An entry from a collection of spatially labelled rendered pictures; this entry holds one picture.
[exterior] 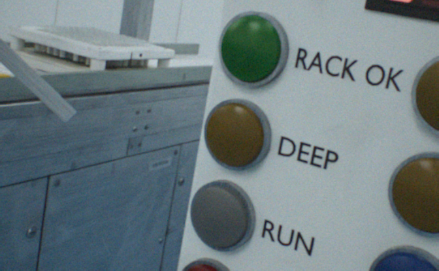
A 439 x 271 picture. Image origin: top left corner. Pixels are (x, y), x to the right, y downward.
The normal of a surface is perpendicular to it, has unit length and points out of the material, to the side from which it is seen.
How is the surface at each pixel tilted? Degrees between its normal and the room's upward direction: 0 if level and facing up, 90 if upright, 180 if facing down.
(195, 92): 90
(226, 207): 87
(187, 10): 90
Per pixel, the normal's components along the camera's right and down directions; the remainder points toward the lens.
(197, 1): -0.52, 0.09
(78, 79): 0.85, 0.25
